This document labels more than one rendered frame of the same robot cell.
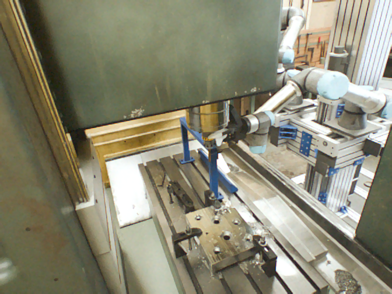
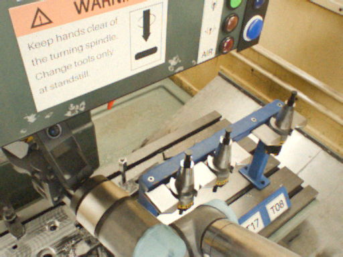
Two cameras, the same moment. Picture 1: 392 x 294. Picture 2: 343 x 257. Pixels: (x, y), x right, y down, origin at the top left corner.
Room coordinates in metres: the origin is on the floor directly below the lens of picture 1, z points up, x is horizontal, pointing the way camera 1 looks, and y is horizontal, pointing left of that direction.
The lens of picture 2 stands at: (0.95, -0.53, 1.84)
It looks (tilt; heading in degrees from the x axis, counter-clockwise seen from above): 44 degrees down; 69
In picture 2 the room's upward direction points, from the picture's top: 4 degrees clockwise
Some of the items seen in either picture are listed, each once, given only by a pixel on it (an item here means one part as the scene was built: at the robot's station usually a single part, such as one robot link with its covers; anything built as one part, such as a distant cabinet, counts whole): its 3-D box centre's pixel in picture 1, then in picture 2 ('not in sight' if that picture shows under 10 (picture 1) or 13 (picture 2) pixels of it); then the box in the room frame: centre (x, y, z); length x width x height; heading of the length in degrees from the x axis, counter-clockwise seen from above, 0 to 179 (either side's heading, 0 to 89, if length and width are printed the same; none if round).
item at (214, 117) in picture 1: (206, 108); not in sight; (0.86, -0.05, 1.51); 0.16 x 0.16 x 0.12
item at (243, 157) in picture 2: not in sight; (236, 154); (1.30, -0.06, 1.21); 0.07 x 0.05 x 0.01; 110
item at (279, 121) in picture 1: (290, 113); not in sight; (1.79, -0.75, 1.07); 0.40 x 0.13 x 0.09; 112
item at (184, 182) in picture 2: not in sight; (185, 174); (1.15, -0.11, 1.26); 0.04 x 0.04 x 0.07
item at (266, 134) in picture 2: not in sight; (267, 135); (1.41, -0.02, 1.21); 0.07 x 0.05 x 0.01; 110
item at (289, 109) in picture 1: (293, 105); not in sight; (1.80, -0.77, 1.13); 0.36 x 0.22 x 0.06; 112
